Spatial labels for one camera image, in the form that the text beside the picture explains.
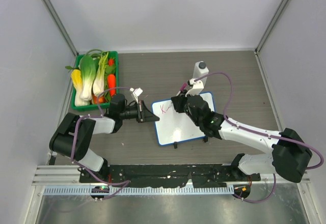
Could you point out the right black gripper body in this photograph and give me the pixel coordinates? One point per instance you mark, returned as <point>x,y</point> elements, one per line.
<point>186,108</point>

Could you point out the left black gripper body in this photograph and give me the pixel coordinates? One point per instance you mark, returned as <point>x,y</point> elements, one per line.
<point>140,112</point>

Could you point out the white marker pink cap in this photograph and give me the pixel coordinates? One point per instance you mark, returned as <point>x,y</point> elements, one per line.
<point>178,93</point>

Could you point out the blue framed whiteboard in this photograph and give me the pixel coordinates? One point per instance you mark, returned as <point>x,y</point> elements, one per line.
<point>172,126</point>

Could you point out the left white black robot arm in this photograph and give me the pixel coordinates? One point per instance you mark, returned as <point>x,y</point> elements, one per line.
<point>73,136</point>

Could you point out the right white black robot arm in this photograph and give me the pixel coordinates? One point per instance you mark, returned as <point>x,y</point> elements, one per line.
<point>283,153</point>

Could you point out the white bottle grey cap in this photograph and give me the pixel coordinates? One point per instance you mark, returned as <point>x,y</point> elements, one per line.
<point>200,69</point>

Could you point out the orange carrot toy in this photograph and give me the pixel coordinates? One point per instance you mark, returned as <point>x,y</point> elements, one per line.
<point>111,82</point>

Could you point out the pale green celery toy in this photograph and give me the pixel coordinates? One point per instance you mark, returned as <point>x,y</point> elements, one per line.
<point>98,84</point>

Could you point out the green plastic basket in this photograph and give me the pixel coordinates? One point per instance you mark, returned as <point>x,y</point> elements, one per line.
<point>104,98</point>

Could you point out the small red strawberry toy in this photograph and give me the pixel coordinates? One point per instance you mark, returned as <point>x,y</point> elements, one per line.
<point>111,62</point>

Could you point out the green bok choy toy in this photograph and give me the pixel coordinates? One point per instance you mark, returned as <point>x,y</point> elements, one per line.
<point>88,73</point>

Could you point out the yellow cabbage toy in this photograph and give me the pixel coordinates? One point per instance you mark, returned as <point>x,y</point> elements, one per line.
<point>77,80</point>

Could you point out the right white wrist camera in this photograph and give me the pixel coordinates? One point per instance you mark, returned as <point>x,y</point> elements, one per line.
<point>196,86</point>

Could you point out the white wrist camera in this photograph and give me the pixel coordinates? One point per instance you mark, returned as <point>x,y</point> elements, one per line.
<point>196,86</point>
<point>135,93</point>

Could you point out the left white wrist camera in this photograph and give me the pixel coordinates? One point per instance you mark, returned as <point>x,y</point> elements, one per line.
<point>135,93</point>

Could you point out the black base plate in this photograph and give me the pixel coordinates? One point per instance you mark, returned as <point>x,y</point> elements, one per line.
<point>174,175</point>

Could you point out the aluminium frame rail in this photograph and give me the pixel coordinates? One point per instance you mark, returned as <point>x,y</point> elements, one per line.
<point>68,175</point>

